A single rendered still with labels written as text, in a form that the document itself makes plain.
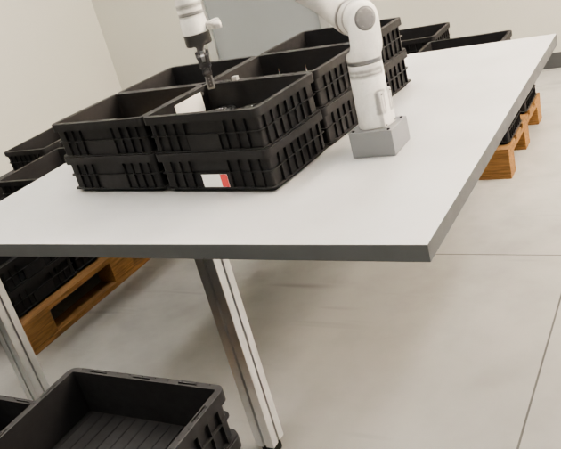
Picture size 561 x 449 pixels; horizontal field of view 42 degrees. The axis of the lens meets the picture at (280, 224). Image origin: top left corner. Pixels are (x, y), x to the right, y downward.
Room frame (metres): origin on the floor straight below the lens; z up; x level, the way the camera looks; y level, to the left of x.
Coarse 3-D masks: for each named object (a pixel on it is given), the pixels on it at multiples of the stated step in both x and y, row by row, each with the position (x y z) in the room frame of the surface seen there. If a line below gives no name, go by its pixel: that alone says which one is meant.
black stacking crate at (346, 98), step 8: (344, 96) 2.08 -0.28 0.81; (352, 96) 2.12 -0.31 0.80; (336, 104) 2.04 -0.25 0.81; (344, 104) 2.08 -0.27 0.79; (352, 104) 2.13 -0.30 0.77; (328, 112) 2.00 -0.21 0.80; (336, 112) 2.06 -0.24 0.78; (344, 112) 2.09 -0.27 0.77; (352, 112) 2.11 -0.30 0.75; (328, 120) 2.02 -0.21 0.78; (336, 120) 2.05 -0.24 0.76; (344, 120) 2.08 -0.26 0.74; (352, 120) 2.12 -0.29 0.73; (328, 128) 2.01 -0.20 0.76; (336, 128) 2.03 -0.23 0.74; (344, 128) 2.07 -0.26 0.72; (352, 128) 2.12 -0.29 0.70; (328, 136) 2.01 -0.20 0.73; (336, 136) 2.03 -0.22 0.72; (328, 144) 2.00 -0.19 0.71
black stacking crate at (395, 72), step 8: (400, 56) 2.40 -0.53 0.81; (392, 64) 2.35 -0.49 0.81; (400, 64) 2.42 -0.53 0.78; (392, 72) 2.36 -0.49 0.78; (400, 72) 2.40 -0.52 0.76; (392, 80) 2.35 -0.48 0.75; (400, 80) 2.40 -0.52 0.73; (408, 80) 2.44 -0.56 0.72; (392, 88) 2.35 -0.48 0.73; (400, 88) 2.37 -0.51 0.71; (392, 96) 2.35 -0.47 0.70
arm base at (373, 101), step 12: (348, 72) 1.89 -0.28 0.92; (360, 72) 1.85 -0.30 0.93; (372, 72) 1.84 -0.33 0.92; (384, 72) 1.87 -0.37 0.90; (360, 84) 1.85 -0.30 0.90; (372, 84) 1.84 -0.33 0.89; (384, 84) 1.85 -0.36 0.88; (360, 96) 1.85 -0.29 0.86; (372, 96) 1.84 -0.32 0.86; (384, 96) 1.85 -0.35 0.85; (360, 108) 1.86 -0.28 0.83; (372, 108) 1.84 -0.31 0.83; (384, 108) 1.84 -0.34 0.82; (360, 120) 1.87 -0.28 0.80; (372, 120) 1.84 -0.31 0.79; (384, 120) 1.83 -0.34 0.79
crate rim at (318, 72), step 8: (312, 48) 2.32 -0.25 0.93; (320, 48) 2.30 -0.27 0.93; (328, 48) 2.28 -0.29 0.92; (256, 56) 2.45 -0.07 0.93; (264, 56) 2.44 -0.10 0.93; (336, 56) 2.10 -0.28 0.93; (344, 56) 2.12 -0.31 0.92; (240, 64) 2.38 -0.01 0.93; (328, 64) 2.05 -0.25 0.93; (336, 64) 2.08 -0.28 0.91; (296, 72) 2.04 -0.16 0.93; (312, 72) 2.00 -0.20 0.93; (320, 72) 2.01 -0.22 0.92; (216, 80) 2.26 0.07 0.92; (224, 80) 2.20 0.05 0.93
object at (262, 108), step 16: (240, 80) 2.13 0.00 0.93; (256, 80) 2.09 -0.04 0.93; (304, 80) 1.94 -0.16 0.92; (272, 96) 1.83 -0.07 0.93; (288, 96) 1.87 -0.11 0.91; (192, 112) 1.89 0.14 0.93; (208, 112) 1.85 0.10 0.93; (224, 112) 1.81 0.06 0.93; (240, 112) 1.78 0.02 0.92; (256, 112) 1.76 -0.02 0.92
